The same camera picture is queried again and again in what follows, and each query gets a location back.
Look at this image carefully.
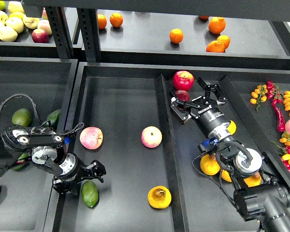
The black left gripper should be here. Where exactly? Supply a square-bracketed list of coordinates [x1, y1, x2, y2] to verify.
[52, 153, 106, 195]

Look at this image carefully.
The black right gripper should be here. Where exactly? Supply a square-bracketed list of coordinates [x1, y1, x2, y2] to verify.
[170, 77, 231, 142]

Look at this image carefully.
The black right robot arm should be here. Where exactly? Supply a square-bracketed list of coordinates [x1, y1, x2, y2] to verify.
[170, 78, 290, 232]

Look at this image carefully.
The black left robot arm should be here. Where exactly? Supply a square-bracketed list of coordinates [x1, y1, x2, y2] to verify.
[0, 93, 106, 194]

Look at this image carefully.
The yellow pear with stem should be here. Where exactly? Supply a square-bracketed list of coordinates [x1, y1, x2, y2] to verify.
[227, 120, 237, 135]

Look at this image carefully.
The yellow pear left cluster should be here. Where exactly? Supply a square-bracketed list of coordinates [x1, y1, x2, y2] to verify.
[200, 154, 220, 176]

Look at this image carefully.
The yellow pear cluster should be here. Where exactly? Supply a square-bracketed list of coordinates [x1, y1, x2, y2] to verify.
[244, 172, 261, 188]
[200, 154, 220, 176]
[221, 170, 232, 183]

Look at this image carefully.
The dark green avocado middle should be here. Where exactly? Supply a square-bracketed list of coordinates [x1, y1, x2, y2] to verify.
[12, 153, 29, 171]

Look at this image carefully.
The dark green avocado by rim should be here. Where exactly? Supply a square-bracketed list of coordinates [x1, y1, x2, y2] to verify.
[46, 109, 61, 129]

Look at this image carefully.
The yellow pear middle cluster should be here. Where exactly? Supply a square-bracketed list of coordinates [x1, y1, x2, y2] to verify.
[221, 170, 232, 183]

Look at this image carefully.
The yellow pear right cluster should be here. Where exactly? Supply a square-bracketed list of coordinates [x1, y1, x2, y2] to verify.
[244, 172, 261, 188]

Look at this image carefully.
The dark red apple lower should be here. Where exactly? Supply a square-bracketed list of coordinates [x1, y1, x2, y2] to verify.
[175, 90, 190, 102]

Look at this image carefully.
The red apple upper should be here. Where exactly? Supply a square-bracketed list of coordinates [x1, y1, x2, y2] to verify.
[173, 71, 194, 91]

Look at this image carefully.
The pink apple left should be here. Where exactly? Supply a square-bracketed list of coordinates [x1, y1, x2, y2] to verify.
[80, 127, 103, 150]

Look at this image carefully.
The orange cherry tomato bunch left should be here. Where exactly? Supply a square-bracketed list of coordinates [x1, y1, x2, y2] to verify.
[250, 84, 268, 111]

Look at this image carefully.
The orange front right shelf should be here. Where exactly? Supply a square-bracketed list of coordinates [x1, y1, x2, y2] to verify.
[206, 40, 225, 53]

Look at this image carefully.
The pink apple centre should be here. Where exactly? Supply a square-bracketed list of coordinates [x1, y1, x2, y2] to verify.
[141, 126, 162, 148]

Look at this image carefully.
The orange behind front right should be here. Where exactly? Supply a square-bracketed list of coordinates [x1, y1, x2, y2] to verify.
[217, 35, 231, 49]

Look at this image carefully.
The red cherry tomato bunch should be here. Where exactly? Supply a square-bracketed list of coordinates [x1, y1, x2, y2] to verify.
[266, 81, 283, 104]

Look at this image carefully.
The orange tangerine centre shelf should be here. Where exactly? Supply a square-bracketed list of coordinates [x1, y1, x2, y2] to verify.
[169, 29, 184, 44]

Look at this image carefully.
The orange tangerine shelf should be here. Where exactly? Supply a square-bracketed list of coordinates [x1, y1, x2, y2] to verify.
[97, 14, 107, 30]
[169, 29, 184, 44]

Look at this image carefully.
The large orange upper right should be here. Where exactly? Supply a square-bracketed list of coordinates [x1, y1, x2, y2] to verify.
[208, 17, 226, 34]

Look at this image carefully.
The red chili pepper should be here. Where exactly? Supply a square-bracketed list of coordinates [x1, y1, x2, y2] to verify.
[271, 99, 285, 132]

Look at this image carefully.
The mixed cherry tomatoes lower right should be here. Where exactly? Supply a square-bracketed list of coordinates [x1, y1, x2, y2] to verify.
[271, 131, 290, 173]

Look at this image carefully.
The orange tangerine shelf left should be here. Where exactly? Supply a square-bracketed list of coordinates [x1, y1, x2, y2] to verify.
[97, 14, 107, 30]

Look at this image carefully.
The red apple on shelf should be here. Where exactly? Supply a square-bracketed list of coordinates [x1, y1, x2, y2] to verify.
[31, 29, 49, 44]

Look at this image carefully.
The pink apple on shelf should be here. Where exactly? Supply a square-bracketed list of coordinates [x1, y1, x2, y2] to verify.
[37, 19, 52, 36]

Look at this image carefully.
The pale yellow apple front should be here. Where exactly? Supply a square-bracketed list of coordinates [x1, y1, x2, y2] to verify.
[0, 26, 18, 42]

